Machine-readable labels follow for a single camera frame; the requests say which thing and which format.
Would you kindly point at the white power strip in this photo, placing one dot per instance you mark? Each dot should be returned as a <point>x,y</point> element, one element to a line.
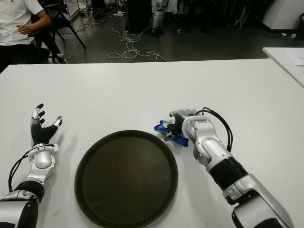
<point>118,13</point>

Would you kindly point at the round dark brown tray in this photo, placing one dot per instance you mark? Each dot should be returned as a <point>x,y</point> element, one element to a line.
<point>126,178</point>

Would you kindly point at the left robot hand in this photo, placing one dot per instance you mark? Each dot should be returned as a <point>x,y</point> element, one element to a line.
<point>40,135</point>

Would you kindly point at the white counter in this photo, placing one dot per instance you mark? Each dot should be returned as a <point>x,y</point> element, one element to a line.
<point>282,14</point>

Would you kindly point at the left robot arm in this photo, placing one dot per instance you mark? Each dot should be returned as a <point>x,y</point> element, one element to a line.
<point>42,161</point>

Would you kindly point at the white side table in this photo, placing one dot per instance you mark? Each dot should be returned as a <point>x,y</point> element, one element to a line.
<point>280,57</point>

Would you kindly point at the seated person white shirt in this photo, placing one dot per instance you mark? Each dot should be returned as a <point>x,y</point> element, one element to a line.
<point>14,21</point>

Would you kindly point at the yellow black sneaker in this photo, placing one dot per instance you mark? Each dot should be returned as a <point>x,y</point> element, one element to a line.
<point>62,59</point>

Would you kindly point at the silver humanoid robot legs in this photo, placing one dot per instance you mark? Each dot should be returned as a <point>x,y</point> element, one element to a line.
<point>158,19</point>

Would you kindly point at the white paper sheet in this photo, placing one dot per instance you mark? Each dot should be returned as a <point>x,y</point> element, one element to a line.
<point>297,57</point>

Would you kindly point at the black cabinet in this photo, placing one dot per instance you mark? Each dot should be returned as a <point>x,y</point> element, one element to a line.
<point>140,16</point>

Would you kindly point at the blue Oreo cookie pack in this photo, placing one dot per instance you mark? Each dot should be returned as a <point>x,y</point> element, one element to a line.
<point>161,126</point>

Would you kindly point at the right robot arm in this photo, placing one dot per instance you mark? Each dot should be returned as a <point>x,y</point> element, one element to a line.
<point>209,147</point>

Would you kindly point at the black chair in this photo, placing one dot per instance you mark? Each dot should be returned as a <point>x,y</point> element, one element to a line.
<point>60,21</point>

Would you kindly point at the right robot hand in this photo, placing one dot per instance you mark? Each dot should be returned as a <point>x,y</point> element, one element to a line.
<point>185,114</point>

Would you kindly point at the crumpled white paper scrap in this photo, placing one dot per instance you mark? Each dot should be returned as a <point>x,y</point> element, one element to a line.
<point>293,35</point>

